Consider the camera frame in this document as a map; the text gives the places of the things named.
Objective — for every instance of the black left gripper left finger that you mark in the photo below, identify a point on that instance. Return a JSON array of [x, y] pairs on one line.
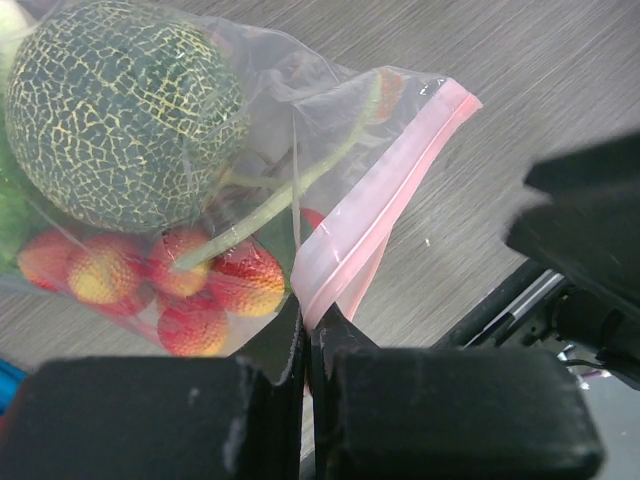
[[135, 417]]

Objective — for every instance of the clear zip top bag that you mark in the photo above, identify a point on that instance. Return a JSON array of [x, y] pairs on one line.
[[303, 106]]

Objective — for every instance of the green netted fake melon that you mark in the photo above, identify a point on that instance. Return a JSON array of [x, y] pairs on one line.
[[129, 118]]

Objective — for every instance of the red yellow lychee bunch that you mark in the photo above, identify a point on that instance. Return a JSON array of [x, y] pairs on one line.
[[208, 310]]

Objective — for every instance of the blue folded cloth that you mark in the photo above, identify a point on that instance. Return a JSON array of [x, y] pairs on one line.
[[11, 378]]

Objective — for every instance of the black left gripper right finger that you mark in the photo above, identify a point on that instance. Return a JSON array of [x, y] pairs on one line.
[[433, 413]]

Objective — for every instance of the green fake lettuce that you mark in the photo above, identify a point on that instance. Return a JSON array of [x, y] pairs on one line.
[[14, 206]]

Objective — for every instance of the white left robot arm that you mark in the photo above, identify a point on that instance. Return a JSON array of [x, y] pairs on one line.
[[589, 233]]

